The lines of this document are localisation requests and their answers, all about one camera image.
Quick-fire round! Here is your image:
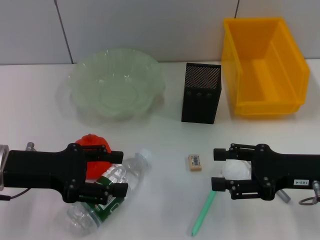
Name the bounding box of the right arm cable with plug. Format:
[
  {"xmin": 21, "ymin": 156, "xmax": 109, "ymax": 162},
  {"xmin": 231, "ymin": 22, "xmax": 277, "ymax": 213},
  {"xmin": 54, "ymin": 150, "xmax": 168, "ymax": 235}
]
[{"xmin": 298, "ymin": 179, "xmax": 320, "ymax": 207}]

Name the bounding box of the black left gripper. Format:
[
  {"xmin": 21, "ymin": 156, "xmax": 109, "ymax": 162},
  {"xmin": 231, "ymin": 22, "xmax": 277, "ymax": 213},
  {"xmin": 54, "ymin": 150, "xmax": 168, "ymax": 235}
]
[{"xmin": 4, "ymin": 143, "xmax": 129, "ymax": 204}]

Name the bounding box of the white paper ball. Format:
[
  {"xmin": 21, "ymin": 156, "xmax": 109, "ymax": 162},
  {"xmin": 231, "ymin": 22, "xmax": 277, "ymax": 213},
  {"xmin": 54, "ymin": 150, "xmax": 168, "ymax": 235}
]
[{"xmin": 219, "ymin": 159, "xmax": 252, "ymax": 181}]

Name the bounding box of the green glass fruit bowl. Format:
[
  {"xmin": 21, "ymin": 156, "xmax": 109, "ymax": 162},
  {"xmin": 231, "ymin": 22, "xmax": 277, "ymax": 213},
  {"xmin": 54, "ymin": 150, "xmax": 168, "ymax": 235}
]
[{"xmin": 67, "ymin": 48, "xmax": 166, "ymax": 122}]

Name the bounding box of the grey marker pen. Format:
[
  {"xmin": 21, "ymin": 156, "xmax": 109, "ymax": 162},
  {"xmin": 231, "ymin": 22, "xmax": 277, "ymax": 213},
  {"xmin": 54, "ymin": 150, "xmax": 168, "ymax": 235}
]
[{"xmin": 275, "ymin": 189, "xmax": 291, "ymax": 204}]

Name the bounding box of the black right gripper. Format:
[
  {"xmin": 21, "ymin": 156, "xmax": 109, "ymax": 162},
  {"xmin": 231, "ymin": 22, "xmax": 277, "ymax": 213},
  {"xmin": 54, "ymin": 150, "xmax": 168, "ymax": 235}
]
[{"xmin": 210, "ymin": 143, "xmax": 320, "ymax": 202}]

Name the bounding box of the yellow plastic bin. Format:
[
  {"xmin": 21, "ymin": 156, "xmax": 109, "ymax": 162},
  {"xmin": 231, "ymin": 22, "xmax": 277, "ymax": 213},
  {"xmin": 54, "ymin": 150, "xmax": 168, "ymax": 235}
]
[{"xmin": 221, "ymin": 16, "xmax": 311, "ymax": 119}]

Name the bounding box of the arm cable with plug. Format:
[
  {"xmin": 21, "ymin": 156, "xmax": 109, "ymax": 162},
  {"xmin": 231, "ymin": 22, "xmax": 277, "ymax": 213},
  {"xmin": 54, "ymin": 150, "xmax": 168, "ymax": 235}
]
[
  {"xmin": 0, "ymin": 141, "xmax": 36, "ymax": 201},
  {"xmin": 298, "ymin": 179, "xmax": 320, "ymax": 207}
]

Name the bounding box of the beige eraser with barcode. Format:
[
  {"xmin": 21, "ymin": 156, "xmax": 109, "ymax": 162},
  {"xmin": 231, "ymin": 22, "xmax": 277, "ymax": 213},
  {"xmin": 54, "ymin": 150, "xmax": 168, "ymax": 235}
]
[{"xmin": 187, "ymin": 154, "xmax": 203, "ymax": 173}]

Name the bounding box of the red orange toy fruit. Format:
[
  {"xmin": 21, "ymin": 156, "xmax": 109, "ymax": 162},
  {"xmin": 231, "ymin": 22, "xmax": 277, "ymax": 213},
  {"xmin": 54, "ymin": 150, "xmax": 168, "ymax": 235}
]
[{"xmin": 74, "ymin": 133, "xmax": 112, "ymax": 180}]

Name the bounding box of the black mesh pen holder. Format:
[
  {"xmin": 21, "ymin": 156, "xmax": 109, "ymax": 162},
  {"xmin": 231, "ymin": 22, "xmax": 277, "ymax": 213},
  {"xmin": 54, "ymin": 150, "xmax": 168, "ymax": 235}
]
[{"xmin": 181, "ymin": 62, "xmax": 222, "ymax": 125}]

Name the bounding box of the left arm cable with plug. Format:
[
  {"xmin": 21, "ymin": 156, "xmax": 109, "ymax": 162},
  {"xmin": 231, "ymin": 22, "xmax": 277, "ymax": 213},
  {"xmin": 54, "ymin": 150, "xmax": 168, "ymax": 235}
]
[{"xmin": 0, "ymin": 141, "xmax": 36, "ymax": 201}]

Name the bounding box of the clear green label water bottle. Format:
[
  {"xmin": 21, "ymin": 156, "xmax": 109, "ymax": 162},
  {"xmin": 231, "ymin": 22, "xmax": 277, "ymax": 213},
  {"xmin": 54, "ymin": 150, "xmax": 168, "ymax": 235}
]
[{"xmin": 65, "ymin": 148, "xmax": 153, "ymax": 237}]

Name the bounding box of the mint green pen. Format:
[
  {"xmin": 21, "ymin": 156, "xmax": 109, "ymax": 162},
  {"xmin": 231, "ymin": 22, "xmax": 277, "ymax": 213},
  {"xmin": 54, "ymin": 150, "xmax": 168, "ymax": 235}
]
[{"xmin": 190, "ymin": 189, "xmax": 217, "ymax": 237}]

